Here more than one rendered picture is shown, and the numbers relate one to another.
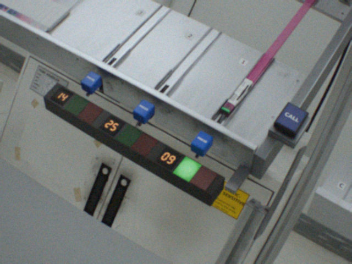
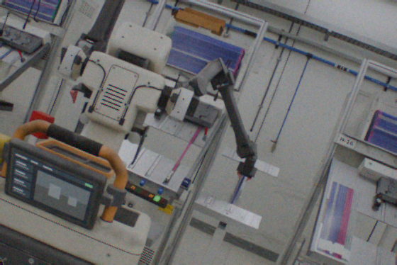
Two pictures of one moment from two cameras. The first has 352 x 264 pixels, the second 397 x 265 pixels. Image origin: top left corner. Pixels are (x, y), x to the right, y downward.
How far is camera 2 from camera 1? 1.03 m
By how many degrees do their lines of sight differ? 14
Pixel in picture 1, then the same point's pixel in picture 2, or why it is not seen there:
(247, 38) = (164, 143)
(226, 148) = (167, 191)
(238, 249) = (174, 222)
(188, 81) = (154, 172)
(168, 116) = (149, 183)
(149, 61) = (141, 166)
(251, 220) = (176, 212)
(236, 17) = (159, 134)
